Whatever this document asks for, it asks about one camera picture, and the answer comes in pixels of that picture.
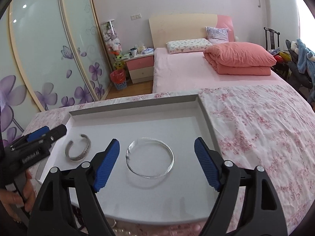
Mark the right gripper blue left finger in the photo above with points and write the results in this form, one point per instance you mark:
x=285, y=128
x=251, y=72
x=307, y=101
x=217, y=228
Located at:
x=52, y=213

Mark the lilac patterned pillow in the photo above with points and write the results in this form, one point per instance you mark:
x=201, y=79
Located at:
x=217, y=35

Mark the folded coral duvet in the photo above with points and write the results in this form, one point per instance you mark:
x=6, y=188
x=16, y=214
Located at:
x=239, y=58

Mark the black white mug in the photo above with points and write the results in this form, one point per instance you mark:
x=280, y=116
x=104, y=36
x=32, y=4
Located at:
x=134, y=52

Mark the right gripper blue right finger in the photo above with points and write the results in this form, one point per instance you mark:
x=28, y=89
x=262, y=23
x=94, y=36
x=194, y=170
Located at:
x=261, y=213

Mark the pink floral bed sheet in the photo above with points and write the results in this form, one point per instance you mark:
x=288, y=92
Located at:
x=272, y=126

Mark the clear tube of plush toys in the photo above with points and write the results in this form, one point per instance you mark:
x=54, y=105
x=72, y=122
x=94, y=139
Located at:
x=112, y=43

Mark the pink white nightstand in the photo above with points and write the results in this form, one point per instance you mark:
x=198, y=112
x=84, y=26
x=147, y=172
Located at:
x=141, y=68

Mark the blue plush bathrobe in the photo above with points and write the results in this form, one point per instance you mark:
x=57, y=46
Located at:
x=305, y=58

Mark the floral sliding door wardrobe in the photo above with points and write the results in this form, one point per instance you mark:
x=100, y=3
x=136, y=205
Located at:
x=52, y=57

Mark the dark wooden chair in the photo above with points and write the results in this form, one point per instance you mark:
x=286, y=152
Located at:
x=272, y=39

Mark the wide silver cuff bangle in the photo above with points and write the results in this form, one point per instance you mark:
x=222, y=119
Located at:
x=78, y=149

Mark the white patterned pillow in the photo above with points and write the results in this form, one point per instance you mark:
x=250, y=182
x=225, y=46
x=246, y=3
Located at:
x=188, y=46

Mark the pink bed with headboard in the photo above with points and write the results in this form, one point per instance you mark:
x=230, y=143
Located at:
x=188, y=71

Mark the grey shallow cardboard tray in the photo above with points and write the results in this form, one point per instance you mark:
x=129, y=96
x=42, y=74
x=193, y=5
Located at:
x=157, y=178

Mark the thin silver bangle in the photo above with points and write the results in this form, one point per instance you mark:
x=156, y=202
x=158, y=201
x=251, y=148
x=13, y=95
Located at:
x=149, y=158

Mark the black office chair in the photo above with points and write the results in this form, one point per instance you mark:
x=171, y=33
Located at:
x=297, y=79

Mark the white wall socket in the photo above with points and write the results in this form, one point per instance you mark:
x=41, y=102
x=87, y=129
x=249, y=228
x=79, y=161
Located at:
x=136, y=16

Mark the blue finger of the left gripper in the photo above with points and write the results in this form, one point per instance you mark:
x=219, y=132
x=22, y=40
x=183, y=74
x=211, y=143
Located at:
x=53, y=135
x=29, y=137

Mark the red lined waste basket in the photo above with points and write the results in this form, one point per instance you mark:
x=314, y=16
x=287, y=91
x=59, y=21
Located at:
x=118, y=78

